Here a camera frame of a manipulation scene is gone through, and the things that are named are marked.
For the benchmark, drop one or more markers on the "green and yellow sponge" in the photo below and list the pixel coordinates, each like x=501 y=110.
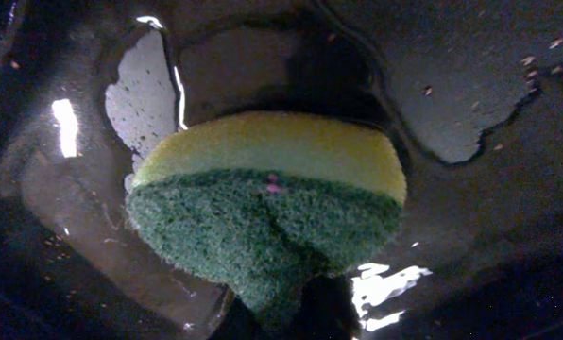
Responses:
x=265 y=202

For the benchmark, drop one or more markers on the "black rectangular water tray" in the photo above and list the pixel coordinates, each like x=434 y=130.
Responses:
x=471 y=93

